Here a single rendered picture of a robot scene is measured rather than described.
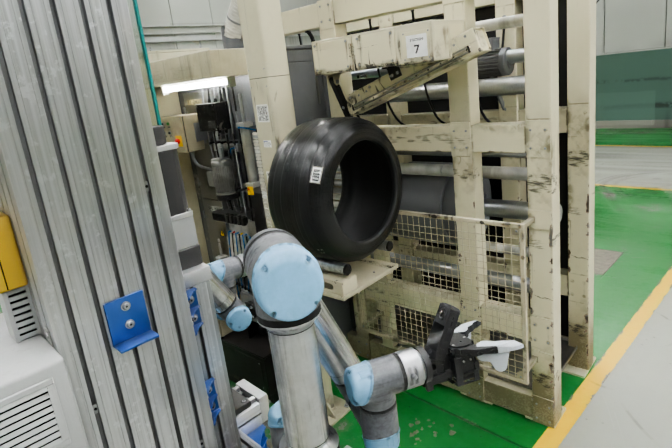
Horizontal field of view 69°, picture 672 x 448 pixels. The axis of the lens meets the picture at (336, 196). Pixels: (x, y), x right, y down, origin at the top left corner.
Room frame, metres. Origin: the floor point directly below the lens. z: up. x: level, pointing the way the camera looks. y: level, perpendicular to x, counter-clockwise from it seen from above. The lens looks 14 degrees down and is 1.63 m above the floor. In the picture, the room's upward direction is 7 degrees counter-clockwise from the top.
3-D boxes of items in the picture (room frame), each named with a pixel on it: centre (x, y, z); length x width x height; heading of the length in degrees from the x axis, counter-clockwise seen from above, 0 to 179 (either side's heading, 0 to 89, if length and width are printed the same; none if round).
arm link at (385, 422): (0.88, -0.03, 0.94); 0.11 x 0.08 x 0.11; 17
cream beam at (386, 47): (2.13, -0.27, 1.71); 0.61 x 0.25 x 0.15; 47
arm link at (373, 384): (0.86, -0.03, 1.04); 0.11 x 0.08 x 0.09; 107
